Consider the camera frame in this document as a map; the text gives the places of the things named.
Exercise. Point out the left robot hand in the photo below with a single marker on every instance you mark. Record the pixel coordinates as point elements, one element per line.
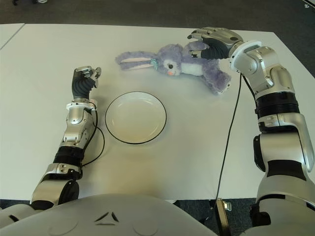
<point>81,83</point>

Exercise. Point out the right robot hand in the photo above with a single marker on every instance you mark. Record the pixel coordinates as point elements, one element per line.
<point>219,46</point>

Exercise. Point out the purple plush bunny doll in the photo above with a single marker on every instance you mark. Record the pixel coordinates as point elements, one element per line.
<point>172,59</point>

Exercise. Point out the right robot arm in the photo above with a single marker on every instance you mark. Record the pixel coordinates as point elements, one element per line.
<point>278,123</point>

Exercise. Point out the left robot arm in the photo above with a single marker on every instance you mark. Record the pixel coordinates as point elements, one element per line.
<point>73,123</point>

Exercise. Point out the white plate black rim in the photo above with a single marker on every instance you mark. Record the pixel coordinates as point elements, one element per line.
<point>136,118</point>

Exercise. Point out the small white floor object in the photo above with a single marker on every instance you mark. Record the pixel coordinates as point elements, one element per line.
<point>306,6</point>

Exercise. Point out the black chair base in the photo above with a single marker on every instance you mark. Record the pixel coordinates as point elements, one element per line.
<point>29,1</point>

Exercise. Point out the grey robot torso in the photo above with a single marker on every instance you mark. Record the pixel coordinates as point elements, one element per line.
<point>110,216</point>

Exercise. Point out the metal table foot bracket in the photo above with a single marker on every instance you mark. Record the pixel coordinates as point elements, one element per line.
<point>225,209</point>

